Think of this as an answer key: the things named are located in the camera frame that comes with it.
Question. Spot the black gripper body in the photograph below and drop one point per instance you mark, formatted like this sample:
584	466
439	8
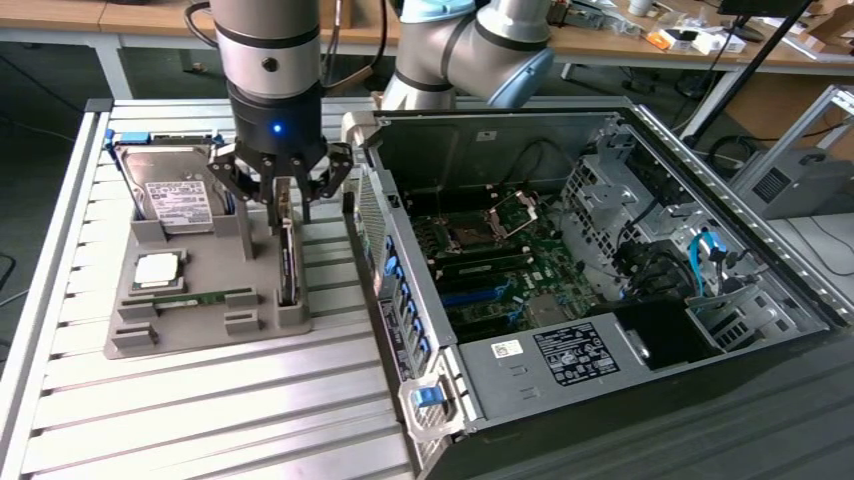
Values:
276	125

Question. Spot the graphics card with metal bracket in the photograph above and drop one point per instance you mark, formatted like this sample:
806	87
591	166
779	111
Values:
288	270

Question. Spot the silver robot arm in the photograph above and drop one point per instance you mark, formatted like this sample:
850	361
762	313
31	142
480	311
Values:
267	50

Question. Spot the hard disk with blue carrier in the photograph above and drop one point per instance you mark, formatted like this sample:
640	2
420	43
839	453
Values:
167	175

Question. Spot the open PC case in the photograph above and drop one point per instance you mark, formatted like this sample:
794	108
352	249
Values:
427	160

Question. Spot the black RAM slot bank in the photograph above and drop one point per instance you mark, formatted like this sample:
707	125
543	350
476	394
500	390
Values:
480	267
460	200

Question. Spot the silver CPU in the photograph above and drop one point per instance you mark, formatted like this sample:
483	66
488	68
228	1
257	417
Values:
156	270

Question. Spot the CPU socket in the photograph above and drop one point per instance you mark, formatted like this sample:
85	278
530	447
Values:
474	232

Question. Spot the green RAM stick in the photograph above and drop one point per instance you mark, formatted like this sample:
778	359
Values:
189	299

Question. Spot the metal socket cover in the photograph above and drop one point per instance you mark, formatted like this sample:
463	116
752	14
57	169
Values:
516	210

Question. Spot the grey parts rack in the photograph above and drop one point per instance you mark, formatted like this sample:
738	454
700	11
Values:
193	330

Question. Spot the blue expansion slot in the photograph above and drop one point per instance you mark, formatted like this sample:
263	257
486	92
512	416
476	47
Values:
467	299

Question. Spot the green motherboard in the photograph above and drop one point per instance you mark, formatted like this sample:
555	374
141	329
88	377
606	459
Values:
560	260

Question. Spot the wooden desk with grey legs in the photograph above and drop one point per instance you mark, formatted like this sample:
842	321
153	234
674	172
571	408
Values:
67	20

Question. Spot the metal drive cage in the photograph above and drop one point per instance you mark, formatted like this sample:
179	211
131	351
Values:
600	190

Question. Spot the grey chipset heat sink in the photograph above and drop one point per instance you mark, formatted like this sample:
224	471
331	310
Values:
550	309

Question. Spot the blue case latch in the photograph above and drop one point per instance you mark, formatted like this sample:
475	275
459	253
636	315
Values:
427	397

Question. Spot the grey power supply unit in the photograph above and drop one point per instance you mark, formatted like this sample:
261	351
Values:
520	380

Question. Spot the cluttered wooden desk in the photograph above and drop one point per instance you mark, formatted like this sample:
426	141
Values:
667	57

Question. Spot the orange and white box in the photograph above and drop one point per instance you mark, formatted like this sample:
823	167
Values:
660	39

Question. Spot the white cup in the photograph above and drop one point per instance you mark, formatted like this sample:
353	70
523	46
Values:
642	6

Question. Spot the white flat box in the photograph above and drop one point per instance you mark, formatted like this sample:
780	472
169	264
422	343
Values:
716	44

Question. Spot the black slanted pole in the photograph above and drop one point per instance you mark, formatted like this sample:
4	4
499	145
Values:
748	70

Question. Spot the metal disk bay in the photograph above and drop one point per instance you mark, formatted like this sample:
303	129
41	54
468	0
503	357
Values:
734	320

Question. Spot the black monitor with stand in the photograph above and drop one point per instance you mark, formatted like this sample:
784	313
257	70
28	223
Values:
743	30

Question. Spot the grey computer tower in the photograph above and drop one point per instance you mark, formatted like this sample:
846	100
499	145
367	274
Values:
807	190

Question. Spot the brown cardboard piece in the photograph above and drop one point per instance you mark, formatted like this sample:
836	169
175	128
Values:
834	25

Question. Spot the aluminium profile frame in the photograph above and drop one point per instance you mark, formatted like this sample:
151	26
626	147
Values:
827	102

